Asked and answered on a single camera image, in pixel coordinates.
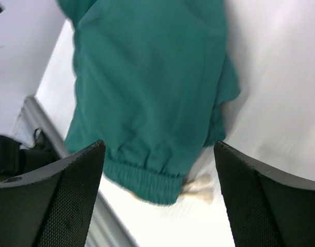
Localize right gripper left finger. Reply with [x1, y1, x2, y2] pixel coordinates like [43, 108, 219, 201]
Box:
[0, 140, 106, 246]

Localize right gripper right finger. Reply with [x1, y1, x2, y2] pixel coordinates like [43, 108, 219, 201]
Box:
[214, 141, 315, 246]

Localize green shorts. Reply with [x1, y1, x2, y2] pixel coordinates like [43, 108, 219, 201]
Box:
[59, 0, 239, 205]

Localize aluminium rail frame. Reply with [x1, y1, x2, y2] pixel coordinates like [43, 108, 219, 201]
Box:
[0, 96, 136, 246]

